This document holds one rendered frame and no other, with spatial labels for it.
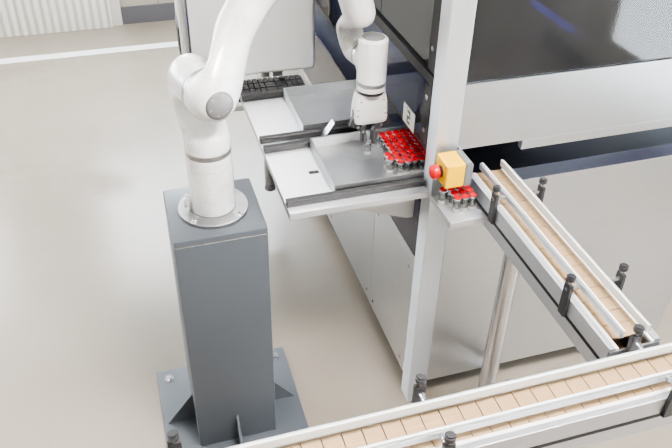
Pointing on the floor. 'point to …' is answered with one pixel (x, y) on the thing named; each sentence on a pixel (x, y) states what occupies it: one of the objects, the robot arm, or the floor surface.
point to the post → (427, 261)
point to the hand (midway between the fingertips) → (368, 136)
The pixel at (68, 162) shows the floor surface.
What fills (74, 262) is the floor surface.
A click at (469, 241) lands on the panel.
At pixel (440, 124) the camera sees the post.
